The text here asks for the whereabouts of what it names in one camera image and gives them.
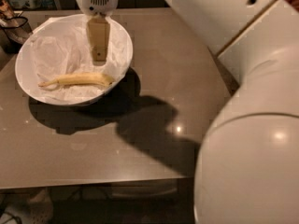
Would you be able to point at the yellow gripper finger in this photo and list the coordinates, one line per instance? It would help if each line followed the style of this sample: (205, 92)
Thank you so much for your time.
(98, 30)

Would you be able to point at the yellow banana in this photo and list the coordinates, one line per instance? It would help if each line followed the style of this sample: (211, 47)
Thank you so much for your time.
(80, 79)

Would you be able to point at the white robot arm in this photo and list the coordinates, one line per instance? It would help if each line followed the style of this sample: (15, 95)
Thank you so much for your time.
(247, 167)

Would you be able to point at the white bowl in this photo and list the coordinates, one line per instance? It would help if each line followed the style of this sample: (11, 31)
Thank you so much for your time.
(25, 75)

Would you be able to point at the white crumpled paper liner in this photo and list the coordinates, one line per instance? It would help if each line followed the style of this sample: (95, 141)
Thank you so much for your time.
(62, 53)

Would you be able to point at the white shoe under table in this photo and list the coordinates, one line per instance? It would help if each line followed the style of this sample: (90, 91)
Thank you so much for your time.
(25, 206)

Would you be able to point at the dark bag with strap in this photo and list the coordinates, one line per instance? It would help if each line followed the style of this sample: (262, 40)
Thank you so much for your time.
(15, 30)

